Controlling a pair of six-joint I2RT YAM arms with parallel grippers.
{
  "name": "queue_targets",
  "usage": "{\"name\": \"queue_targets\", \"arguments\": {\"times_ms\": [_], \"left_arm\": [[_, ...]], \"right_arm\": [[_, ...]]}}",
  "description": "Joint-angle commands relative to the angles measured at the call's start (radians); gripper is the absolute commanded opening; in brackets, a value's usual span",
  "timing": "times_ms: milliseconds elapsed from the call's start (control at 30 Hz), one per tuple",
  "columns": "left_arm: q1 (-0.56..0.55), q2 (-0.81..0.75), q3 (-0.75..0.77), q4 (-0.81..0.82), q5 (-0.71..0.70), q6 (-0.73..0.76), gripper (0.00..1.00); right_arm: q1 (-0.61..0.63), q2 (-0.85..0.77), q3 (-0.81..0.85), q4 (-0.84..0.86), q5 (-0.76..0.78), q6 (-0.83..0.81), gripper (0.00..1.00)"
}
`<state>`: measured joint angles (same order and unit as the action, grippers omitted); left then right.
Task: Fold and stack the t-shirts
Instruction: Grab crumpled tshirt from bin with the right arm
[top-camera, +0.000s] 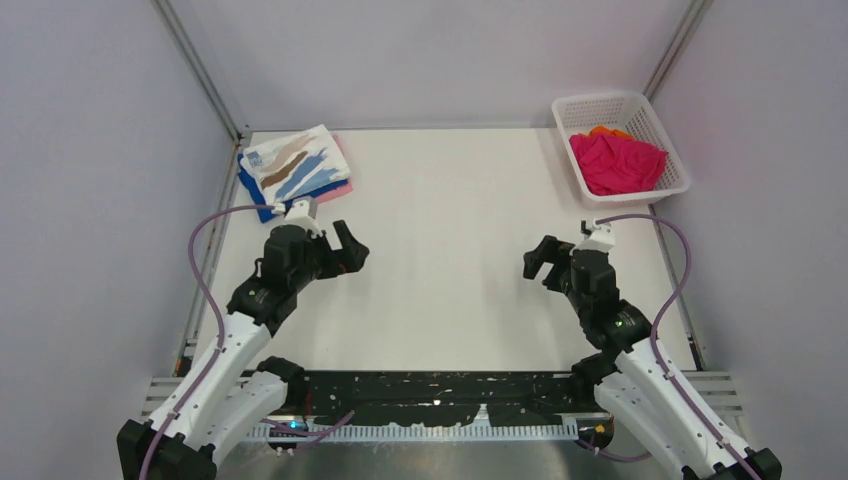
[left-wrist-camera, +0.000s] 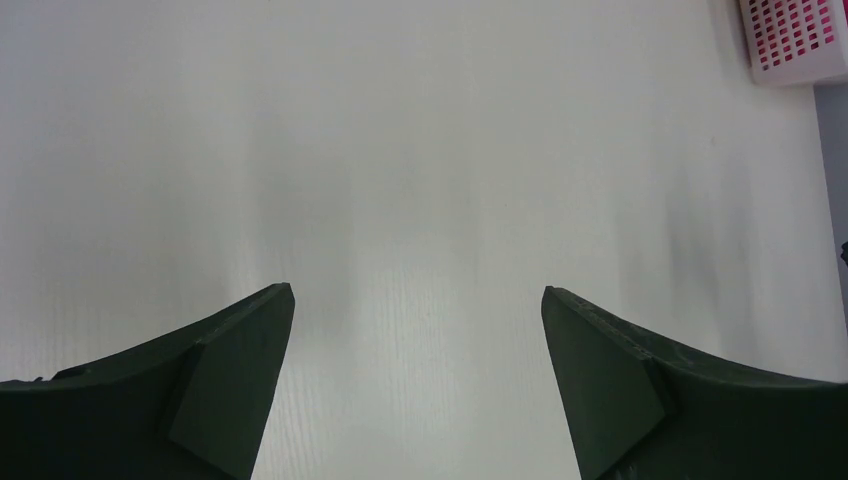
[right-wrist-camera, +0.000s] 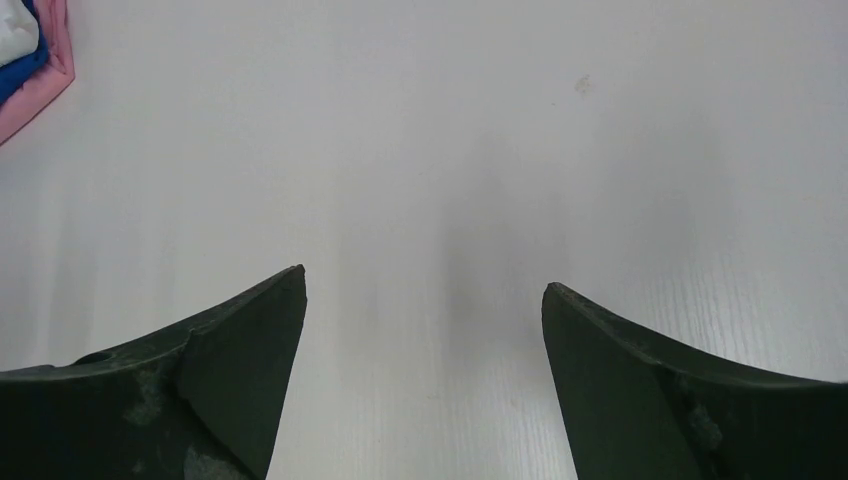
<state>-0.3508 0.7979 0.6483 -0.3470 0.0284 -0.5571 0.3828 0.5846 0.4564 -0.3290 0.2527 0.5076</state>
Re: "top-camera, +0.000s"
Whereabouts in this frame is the magenta t shirt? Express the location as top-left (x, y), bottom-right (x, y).
top-left (569, 134), bottom-right (668, 196)

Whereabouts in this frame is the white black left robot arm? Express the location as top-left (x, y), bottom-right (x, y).
top-left (117, 220), bottom-right (369, 479)

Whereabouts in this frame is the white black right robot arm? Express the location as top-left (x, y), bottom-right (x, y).
top-left (523, 235), bottom-right (783, 479)

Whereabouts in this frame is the blue folded t shirt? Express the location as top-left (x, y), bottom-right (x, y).
top-left (237, 153), bottom-right (353, 224)

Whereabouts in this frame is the pink folded t shirt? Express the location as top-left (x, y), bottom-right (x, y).
top-left (277, 131), bottom-right (353, 203)

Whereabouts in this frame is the white patterned folded t shirt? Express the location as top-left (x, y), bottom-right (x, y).
top-left (240, 124), bottom-right (351, 205)

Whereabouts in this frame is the white plastic laundry basket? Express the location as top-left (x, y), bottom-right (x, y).
top-left (551, 91), bottom-right (690, 209)

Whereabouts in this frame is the orange t shirt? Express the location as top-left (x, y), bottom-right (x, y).
top-left (588, 125), bottom-right (633, 140)

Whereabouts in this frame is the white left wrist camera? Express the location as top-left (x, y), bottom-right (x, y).
top-left (283, 197), bottom-right (325, 238)

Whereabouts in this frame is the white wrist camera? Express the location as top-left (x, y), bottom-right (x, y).
top-left (573, 220), bottom-right (616, 254)
top-left (283, 197), bottom-right (325, 238)

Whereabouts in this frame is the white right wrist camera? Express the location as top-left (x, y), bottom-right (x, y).
top-left (573, 220), bottom-right (616, 254)

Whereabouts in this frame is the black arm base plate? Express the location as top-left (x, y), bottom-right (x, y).
top-left (273, 370), bottom-right (606, 427)

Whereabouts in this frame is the aluminium frame rail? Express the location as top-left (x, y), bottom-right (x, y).
top-left (140, 370), bottom-right (745, 444)

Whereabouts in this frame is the left aluminium corner post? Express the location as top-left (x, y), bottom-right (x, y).
top-left (151, 0), bottom-right (245, 145)

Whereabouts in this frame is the aluminium corner post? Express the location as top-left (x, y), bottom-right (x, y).
top-left (151, 0), bottom-right (245, 145)
top-left (643, 0), bottom-right (714, 102)

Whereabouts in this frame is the right aluminium corner post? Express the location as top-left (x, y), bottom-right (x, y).
top-left (643, 0), bottom-right (714, 102)

